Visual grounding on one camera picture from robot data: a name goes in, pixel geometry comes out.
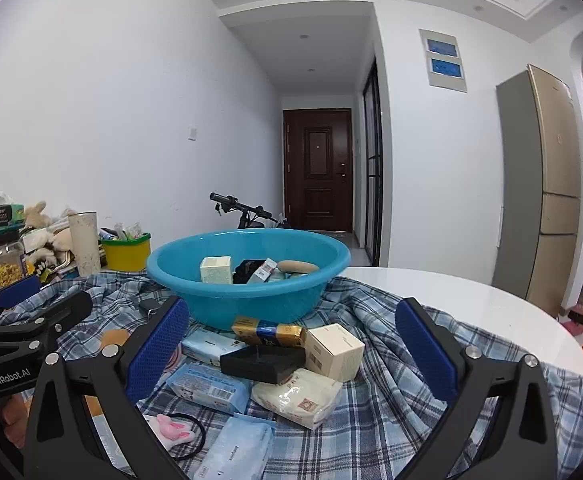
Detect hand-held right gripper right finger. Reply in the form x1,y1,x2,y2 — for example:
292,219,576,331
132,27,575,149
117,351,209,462
395,297,558,480

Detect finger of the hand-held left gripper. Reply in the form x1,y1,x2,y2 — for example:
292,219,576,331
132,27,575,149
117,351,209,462
0,291,93,361
0,275,42,333

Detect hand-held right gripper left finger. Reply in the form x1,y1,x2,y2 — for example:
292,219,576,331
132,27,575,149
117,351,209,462
24,295,192,480

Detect cream box green print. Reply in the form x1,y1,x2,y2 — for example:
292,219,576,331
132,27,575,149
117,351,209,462
200,256,233,286

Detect blue plastic basin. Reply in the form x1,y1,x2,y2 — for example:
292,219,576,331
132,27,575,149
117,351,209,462
146,228,352,332

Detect yellow container green rim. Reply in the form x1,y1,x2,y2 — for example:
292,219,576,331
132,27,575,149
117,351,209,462
100,232,152,272

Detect person's left hand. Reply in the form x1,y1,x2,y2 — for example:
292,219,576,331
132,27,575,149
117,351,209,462
0,392,28,450

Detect clear jar yellow contents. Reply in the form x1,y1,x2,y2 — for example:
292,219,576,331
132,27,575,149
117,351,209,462
0,234,27,288

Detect black white plush toy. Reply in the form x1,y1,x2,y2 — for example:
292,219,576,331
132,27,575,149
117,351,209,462
25,247,59,281

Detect light blue wipes packet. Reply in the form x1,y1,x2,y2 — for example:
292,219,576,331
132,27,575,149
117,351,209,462
191,415,277,480
165,362,253,415
181,329,247,367

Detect cream plush toy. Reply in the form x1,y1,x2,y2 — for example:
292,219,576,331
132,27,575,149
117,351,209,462
24,201,77,256

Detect cream speckled tumbler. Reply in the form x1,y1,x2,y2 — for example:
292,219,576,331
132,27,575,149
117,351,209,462
68,211,103,278

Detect blue plaid cloth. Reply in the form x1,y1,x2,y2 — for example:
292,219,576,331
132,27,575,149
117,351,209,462
0,272,583,480

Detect plain cream cube box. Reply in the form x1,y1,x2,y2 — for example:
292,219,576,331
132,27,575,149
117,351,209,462
302,323,366,382

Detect gold and blue snack packet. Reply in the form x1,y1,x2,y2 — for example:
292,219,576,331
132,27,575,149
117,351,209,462
231,316,306,348

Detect black foam block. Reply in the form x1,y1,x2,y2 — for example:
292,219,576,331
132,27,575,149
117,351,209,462
220,344,306,386

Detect colourful sachet bundle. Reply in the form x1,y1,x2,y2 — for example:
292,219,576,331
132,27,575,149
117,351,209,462
98,222,144,243

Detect black fabric item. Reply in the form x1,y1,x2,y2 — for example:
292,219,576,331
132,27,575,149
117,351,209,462
232,259,268,285

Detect small red label box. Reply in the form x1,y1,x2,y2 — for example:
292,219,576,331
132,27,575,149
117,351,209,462
246,258,278,285

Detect white sealed packet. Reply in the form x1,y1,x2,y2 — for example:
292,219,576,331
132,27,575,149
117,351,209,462
250,367,343,430

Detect beige oval sponge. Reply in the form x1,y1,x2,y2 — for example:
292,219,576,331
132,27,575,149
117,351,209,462
277,260,321,277

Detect pink plastic dustpan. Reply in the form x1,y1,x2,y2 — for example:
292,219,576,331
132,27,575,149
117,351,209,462
564,305,583,336

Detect black bicycle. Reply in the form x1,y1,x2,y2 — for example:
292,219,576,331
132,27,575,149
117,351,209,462
209,191,292,231

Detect gold and grey refrigerator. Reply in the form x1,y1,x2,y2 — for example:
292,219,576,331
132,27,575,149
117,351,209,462
495,64,583,317

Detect black framed sliding glass door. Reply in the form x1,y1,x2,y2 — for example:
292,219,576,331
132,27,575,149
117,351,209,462
361,57,385,267

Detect dark brown door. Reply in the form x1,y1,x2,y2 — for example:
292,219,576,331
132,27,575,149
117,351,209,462
282,108,353,233

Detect pink bunny hair tie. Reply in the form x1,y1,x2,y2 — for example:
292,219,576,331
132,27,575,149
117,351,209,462
155,411,207,461

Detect grey wall panel blue windows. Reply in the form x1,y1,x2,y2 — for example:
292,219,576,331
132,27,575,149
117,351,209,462
419,29,468,93

